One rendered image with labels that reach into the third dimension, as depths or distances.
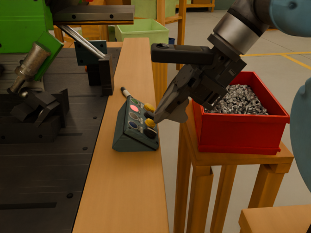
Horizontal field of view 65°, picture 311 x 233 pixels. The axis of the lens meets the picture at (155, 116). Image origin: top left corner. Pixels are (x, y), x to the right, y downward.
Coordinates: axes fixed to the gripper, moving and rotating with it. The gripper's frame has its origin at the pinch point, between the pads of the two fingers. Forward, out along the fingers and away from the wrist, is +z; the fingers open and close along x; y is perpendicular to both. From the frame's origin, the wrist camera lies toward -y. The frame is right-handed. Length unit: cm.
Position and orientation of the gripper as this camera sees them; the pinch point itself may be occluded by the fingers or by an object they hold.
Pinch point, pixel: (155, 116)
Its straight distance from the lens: 52.7
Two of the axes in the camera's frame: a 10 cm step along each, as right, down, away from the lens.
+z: -5.7, 7.2, 3.9
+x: -0.5, -5.1, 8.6
